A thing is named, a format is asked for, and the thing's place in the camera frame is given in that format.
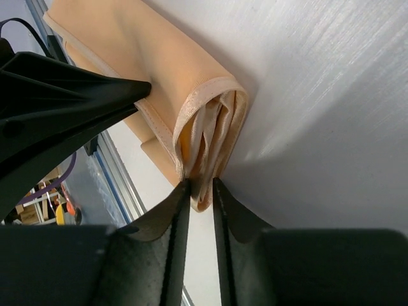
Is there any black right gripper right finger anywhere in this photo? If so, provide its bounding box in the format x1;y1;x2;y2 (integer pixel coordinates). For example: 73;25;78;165
212;178;407;305

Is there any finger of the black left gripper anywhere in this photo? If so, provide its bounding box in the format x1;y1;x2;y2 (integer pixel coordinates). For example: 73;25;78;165
1;40;151;217

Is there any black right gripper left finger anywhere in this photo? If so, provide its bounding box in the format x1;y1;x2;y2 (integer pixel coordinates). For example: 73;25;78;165
1;180;191;305

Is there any beige cloth napkin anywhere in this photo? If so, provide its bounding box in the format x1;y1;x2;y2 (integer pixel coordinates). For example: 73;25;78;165
43;1;249;212

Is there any front aluminium rail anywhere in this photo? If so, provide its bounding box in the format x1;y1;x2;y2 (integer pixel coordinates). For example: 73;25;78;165
25;0;147;224

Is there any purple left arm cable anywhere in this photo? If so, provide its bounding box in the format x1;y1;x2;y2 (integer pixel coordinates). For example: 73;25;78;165
15;151;78;205

